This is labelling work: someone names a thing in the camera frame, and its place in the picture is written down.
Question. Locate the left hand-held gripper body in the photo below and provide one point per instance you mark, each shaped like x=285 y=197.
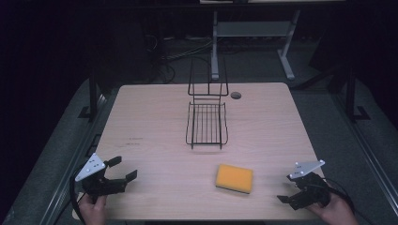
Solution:
x=100 y=185

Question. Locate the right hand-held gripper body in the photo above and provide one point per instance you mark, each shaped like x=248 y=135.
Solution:
x=310 y=190

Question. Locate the yellow sponge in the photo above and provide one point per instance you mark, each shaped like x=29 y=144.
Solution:
x=234 y=177

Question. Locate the person's left hand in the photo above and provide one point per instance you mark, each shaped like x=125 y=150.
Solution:
x=93 y=210

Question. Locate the person's right hand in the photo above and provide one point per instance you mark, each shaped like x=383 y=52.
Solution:
x=337 y=210

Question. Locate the grey metal stand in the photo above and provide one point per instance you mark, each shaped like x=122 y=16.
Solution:
x=255 y=29

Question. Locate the aluminium frame rail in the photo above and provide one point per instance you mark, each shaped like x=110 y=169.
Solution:
x=369 y=150
x=73 y=159

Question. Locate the black frame post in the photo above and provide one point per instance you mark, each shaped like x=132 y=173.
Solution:
x=351 y=93
x=93 y=97

